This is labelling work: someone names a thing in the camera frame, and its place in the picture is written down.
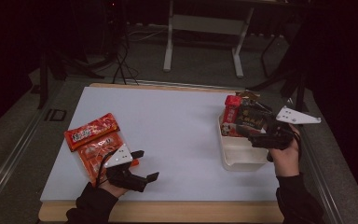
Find black metal stand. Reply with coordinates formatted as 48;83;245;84
245;18;310;113
36;46;106;110

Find orange packet with clear window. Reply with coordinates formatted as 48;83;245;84
76;132;140;187

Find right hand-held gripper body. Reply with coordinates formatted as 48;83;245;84
247;105;322;151

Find black floor cables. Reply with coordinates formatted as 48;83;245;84
111;27;169;85

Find white plastic container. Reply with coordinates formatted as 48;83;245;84
217;112;272;173

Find metal floor rail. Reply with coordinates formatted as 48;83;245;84
0;106;46;208
284;97;346;224

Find white metal table frame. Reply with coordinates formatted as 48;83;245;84
162;0;256;79

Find red-orange snack packet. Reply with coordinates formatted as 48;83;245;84
63;112;121;153

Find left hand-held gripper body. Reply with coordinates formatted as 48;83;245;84
103;143;149;193

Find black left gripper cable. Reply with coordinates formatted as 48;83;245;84
95;151;117;189

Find red and black sauce packet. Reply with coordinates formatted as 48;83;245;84
219;94;275;138

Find white table mat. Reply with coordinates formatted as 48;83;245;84
39;86;280;203

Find person's right hand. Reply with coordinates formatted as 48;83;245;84
268;123;301;178

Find gold snack packet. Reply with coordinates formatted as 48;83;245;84
234;90;262;105

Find person's left hand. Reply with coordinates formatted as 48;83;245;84
98;177;129;199

